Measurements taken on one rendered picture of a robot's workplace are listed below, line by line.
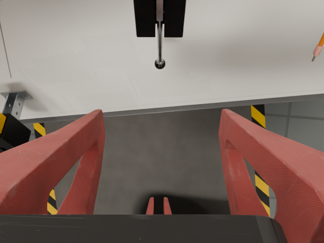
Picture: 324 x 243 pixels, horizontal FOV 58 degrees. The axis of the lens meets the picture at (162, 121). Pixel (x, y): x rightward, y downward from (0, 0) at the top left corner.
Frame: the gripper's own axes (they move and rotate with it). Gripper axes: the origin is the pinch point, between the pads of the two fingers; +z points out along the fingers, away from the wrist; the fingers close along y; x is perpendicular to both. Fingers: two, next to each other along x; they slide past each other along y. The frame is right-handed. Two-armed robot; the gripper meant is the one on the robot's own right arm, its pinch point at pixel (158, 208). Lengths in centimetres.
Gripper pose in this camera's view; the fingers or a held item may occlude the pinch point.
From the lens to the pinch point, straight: 28.5
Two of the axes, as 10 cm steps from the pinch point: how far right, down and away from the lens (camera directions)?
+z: -0.1, -7.7, 6.3
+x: -0.1, 6.3, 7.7
